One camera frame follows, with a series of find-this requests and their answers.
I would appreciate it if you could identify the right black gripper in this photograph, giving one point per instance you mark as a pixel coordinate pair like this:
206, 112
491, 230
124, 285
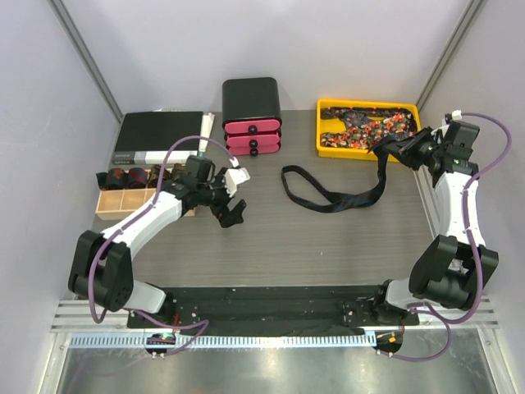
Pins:
407, 146

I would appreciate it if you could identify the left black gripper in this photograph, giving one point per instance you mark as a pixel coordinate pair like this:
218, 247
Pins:
234, 216

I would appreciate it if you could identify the blue brown striped tie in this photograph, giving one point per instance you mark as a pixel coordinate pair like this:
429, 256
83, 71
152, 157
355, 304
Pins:
338, 201

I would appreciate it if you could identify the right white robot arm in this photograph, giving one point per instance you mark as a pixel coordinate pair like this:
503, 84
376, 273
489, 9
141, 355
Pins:
456, 266

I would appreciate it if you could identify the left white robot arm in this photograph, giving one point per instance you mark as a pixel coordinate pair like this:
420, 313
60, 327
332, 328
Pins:
102, 271

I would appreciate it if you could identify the colourful floral tie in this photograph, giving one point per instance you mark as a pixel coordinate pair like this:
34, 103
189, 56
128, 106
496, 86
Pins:
365, 126

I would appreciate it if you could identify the yellow plastic tray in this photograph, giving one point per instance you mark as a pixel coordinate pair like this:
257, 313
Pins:
336, 125

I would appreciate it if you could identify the rolled brown patterned tie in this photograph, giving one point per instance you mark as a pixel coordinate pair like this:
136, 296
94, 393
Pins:
155, 173

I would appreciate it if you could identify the rolled navy striped tie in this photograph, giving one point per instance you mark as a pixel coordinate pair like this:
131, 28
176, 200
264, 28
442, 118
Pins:
137, 178

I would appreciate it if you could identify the black pink drawer box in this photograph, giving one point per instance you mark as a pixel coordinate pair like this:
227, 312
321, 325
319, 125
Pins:
251, 116

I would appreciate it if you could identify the black flat box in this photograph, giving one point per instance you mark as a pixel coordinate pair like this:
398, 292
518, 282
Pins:
145, 137

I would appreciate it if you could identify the wooden compartment organizer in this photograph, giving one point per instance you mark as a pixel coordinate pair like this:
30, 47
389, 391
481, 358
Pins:
118, 204

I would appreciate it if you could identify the rolled red dark tie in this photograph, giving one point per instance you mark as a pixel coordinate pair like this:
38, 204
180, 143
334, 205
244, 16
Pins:
113, 179

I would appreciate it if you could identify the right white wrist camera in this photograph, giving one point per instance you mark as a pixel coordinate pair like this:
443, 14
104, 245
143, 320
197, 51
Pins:
455, 115

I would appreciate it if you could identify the white slotted cable duct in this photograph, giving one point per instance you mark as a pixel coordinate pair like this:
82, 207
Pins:
152, 340

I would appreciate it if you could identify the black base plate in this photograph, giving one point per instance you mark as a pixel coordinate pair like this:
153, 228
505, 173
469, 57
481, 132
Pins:
284, 311

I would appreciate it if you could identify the aluminium frame rail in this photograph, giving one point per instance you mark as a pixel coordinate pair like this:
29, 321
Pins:
75, 316

